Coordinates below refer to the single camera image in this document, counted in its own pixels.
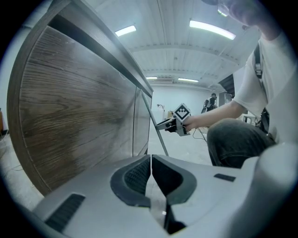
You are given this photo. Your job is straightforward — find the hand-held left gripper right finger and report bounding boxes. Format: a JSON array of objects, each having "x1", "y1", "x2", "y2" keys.
[{"x1": 151, "y1": 154, "x2": 254, "y2": 228}]

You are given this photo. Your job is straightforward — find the person's right forearm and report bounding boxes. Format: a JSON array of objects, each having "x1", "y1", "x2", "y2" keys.
[{"x1": 185, "y1": 99, "x2": 248, "y2": 131}]

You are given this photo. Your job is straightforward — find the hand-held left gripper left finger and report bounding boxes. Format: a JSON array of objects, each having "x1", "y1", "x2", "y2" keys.
[{"x1": 32, "y1": 154, "x2": 163, "y2": 238}]

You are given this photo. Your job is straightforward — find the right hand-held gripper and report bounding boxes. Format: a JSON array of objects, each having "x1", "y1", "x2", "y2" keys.
[{"x1": 156, "y1": 102, "x2": 192, "y2": 137}]

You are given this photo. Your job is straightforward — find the person's dark trousers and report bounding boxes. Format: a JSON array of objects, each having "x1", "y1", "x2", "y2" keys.
[{"x1": 206, "y1": 118, "x2": 278, "y2": 168}]

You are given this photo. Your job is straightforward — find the black harness strap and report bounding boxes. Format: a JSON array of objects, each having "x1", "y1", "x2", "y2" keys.
[{"x1": 253, "y1": 43, "x2": 265, "y2": 87}]

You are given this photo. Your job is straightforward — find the white square bathtub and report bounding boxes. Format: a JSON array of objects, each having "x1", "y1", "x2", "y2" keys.
[{"x1": 156, "y1": 104, "x2": 168, "y2": 118}]

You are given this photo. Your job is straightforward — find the dark wooden vanity cabinet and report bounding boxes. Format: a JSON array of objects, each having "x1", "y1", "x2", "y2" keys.
[{"x1": 6, "y1": 0, "x2": 154, "y2": 198}]

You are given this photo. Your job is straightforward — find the person's head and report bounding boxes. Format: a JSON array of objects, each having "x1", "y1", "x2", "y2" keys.
[{"x1": 202, "y1": 0, "x2": 281, "y2": 40}]

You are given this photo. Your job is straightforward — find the person's white shirt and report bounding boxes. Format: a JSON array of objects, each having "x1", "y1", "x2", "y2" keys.
[{"x1": 232, "y1": 30, "x2": 298, "y2": 146}]

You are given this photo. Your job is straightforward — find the black waist pack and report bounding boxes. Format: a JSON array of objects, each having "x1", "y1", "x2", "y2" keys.
[{"x1": 255, "y1": 108, "x2": 271, "y2": 134}]

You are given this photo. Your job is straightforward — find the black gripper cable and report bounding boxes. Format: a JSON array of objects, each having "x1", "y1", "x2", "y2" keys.
[{"x1": 192, "y1": 127, "x2": 208, "y2": 142}]

